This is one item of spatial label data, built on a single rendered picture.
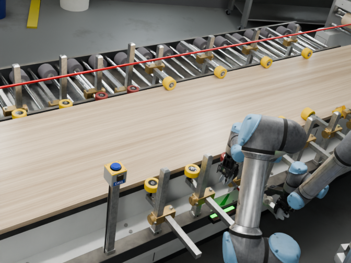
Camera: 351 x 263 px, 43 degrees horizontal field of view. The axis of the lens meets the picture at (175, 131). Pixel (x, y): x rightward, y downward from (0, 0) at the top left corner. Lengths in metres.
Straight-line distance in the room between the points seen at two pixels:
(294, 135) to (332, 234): 2.17
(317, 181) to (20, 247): 1.35
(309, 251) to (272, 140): 2.00
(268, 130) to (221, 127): 1.22
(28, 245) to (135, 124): 0.91
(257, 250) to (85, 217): 0.98
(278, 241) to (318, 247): 1.90
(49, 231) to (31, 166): 0.34
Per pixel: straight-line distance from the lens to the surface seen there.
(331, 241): 3.60
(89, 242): 2.32
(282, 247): 1.60
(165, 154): 2.43
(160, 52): 3.09
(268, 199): 2.37
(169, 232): 2.30
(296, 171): 2.12
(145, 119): 2.68
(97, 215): 2.30
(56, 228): 2.22
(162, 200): 2.11
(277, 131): 1.54
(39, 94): 3.21
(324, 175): 1.89
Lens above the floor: 2.41
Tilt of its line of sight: 35 degrees down
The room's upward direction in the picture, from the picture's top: 10 degrees clockwise
